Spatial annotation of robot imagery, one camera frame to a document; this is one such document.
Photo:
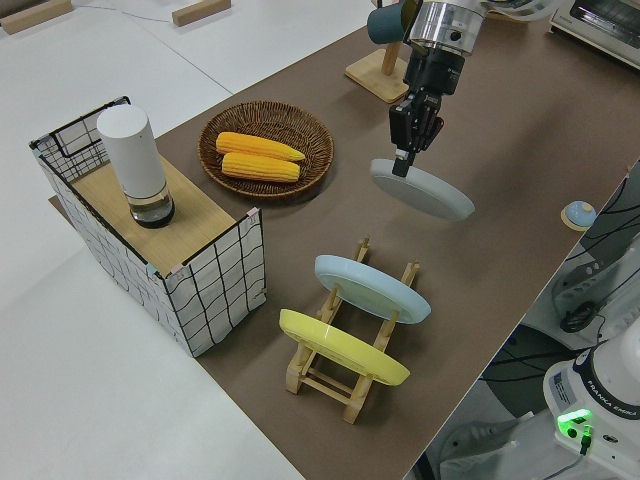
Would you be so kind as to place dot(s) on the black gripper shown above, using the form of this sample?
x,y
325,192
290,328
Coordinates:
x,y
432,75

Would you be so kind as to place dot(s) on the gray plate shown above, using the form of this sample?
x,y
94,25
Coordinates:
x,y
430,192

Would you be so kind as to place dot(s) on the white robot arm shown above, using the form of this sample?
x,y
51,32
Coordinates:
x,y
442,22

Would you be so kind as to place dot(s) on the light blue plate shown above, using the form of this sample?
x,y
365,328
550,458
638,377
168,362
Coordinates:
x,y
370,290

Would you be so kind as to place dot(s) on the yellow plate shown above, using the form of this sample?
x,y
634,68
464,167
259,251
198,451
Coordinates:
x,y
340,345

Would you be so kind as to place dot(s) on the wooden plate rack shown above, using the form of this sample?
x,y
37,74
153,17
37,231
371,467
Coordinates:
x,y
294,377

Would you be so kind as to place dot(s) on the wooden mug tree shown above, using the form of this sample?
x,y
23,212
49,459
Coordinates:
x,y
375,80

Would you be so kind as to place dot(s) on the brown table mat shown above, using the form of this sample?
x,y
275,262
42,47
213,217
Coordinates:
x,y
500,125

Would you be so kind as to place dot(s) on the teal mug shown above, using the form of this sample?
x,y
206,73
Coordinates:
x,y
385,25

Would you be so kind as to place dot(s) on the brown wicker basket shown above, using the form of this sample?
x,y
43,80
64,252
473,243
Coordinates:
x,y
270,117

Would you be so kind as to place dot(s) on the yellow corn cob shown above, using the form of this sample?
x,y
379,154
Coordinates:
x,y
260,169
255,145

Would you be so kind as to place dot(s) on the white toaster oven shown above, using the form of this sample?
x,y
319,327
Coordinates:
x,y
600,25

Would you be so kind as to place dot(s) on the light wooden block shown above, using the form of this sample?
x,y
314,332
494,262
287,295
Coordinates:
x,y
200,11
35,15

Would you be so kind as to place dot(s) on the small cardboard box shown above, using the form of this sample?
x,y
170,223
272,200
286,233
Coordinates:
x,y
210,290

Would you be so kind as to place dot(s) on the white cylinder with glass base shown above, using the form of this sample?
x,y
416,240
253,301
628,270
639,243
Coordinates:
x,y
132,150

